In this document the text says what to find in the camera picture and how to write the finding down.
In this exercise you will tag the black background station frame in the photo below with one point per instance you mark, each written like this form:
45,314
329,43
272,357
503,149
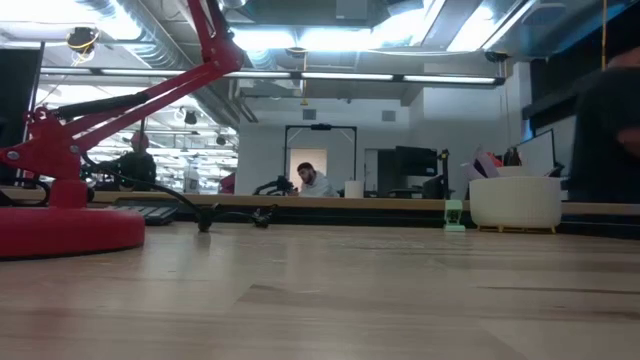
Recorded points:
320,127

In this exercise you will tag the white screen panel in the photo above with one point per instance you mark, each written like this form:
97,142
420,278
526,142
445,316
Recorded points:
537,155

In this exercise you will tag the person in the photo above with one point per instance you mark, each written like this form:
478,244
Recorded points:
600,140
137,167
317,186

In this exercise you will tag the red desk lamp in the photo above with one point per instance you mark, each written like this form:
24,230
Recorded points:
65,230

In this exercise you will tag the black overhead camera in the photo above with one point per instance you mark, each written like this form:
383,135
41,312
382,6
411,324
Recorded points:
82,39

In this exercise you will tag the lilac plastic tool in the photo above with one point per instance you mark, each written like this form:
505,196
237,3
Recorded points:
482,162

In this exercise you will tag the white cylinder cup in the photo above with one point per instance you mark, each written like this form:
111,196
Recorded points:
353,189

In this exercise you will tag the pink marker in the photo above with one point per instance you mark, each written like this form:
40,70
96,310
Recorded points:
495,160

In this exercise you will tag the black background robot arm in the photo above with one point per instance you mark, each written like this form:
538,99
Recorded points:
277,186

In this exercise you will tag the black monitor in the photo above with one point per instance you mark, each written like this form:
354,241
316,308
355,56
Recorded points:
415,160

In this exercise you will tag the white ribbed pen cup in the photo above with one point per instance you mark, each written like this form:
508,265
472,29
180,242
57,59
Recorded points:
515,202

